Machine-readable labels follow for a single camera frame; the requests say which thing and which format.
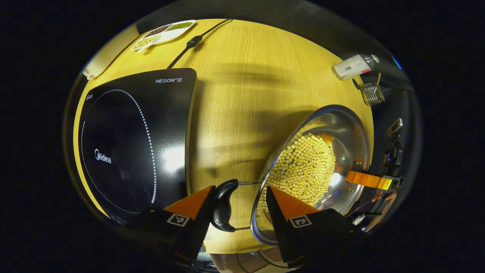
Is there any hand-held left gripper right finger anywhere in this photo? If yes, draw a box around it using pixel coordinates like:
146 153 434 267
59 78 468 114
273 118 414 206
265 186 364 268

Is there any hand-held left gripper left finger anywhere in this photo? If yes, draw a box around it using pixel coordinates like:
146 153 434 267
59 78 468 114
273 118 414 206
127 185 216 262

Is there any steel pot with black handles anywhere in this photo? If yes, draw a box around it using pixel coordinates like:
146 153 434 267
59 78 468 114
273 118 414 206
210 104 371 247

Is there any black induction cooktop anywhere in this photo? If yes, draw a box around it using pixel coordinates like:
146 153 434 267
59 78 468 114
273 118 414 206
78 68 197 224

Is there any pile of yellow soybeans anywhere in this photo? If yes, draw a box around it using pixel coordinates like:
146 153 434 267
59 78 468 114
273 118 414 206
261 133 336 224

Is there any ribbed glass cup with stick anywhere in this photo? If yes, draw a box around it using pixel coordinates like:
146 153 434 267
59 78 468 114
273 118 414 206
358 72 386 106

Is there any small white bottle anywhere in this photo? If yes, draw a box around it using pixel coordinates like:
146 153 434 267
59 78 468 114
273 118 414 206
332 54 380 81

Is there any white toaster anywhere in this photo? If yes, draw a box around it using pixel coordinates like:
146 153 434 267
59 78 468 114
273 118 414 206
83 23 141 80

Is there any white divided dish of beans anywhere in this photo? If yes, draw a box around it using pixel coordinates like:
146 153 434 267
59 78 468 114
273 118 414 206
131 20 196 52

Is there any black power cable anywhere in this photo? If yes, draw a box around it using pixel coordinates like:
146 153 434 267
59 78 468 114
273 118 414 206
167 18 232 69

